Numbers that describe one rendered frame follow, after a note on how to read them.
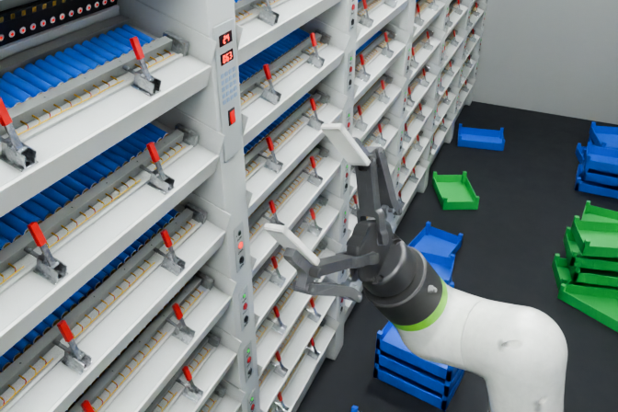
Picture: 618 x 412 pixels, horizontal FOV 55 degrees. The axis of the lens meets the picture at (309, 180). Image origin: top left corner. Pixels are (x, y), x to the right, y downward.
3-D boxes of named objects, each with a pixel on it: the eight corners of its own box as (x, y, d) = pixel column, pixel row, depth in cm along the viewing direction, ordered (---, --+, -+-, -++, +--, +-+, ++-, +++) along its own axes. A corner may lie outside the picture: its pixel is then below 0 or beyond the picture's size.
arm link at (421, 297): (458, 271, 78) (433, 334, 75) (386, 257, 86) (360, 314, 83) (440, 247, 75) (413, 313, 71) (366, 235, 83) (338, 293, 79)
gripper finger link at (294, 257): (311, 270, 67) (299, 293, 65) (286, 246, 64) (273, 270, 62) (321, 272, 66) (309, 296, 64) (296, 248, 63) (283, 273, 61)
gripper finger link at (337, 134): (369, 166, 69) (371, 161, 70) (338, 128, 65) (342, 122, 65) (349, 165, 71) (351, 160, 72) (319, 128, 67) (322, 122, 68)
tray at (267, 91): (339, 64, 177) (355, 22, 169) (238, 152, 130) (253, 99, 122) (281, 35, 181) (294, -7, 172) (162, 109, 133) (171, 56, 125)
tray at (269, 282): (335, 220, 206) (349, 190, 198) (251, 337, 159) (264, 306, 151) (285, 192, 210) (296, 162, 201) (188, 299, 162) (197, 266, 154)
